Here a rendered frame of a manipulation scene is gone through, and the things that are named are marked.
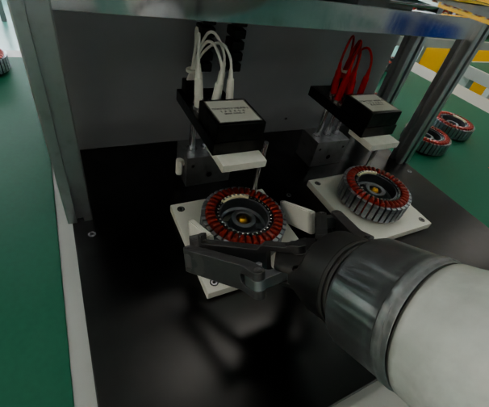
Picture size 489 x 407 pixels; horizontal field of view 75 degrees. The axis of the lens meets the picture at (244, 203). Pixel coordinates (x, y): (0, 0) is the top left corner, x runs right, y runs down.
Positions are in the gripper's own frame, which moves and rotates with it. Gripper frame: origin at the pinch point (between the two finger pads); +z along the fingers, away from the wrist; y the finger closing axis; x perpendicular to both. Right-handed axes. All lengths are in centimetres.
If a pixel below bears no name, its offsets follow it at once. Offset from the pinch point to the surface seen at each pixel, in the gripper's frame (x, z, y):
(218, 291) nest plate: -5.5, -5.3, -6.3
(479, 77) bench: 24, 57, 157
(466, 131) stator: 6, 14, 73
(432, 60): 59, 210, 347
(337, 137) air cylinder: 8.4, 10.3, 25.6
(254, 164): 7.6, -1.7, 1.2
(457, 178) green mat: -3, 5, 56
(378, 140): 8.4, -1.0, 23.2
